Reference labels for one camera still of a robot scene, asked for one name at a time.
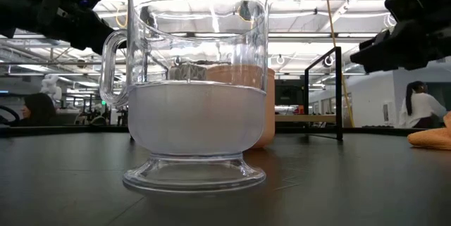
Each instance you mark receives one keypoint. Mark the large peach mug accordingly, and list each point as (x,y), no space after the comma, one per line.
(268,113)

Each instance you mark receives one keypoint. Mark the white robot figure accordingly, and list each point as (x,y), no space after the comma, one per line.
(51,85)

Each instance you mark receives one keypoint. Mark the seated person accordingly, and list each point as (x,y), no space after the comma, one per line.
(37,111)

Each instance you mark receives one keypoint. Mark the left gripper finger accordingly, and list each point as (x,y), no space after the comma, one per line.
(104,36)

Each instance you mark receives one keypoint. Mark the wooden cutting board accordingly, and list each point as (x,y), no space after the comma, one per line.
(306,118)

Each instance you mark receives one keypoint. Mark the standing person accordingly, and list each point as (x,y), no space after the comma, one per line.
(421,108)

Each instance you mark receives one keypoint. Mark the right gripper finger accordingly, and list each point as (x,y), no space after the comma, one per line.
(377,58)
(384,38)

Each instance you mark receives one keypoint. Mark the black computer tower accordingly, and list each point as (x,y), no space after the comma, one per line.
(289,93)

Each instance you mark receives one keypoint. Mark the orange cloth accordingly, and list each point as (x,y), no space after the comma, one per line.
(433,138)

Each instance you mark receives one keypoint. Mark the black metal shelf frame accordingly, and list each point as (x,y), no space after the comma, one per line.
(338,92)

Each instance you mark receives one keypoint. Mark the grey patterned white mug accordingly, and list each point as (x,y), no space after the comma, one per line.
(186,72)

